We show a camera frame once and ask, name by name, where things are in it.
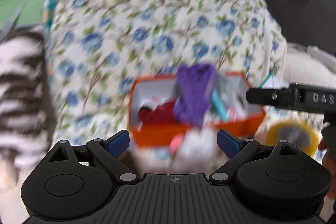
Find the brown white striped fuzzy pillow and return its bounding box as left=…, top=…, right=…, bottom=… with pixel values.
left=0, top=29, right=57, bottom=188

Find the blue floral white blanket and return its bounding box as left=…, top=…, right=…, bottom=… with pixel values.
left=43, top=0, right=326, bottom=169

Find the yellow tape roll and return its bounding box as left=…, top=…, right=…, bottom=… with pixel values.
left=265, top=120, right=319, bottom=157

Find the dark red pompom plush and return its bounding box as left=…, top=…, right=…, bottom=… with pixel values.
left=138, top=100, right=177, bottom=124

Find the white plush toy pink nose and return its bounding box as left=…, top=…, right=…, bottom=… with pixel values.
left=169, top=127, right=219, bottom=173

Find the person's hand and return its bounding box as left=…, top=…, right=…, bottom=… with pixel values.
left=318, top=139, right=336, bottom=200

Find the teal small pouch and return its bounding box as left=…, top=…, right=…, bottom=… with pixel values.
left=211, top=89, right=228, bottom=121

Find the purple plush cloth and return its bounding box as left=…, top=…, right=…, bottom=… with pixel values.
left=174, top=63, right=217, bottom=128

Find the green cushion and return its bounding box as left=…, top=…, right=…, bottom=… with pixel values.
left=1, top=0, right=47, bottom=28

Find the orange cardboard box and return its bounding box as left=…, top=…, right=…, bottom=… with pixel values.
left=129, top=68, right=265, bottom=147

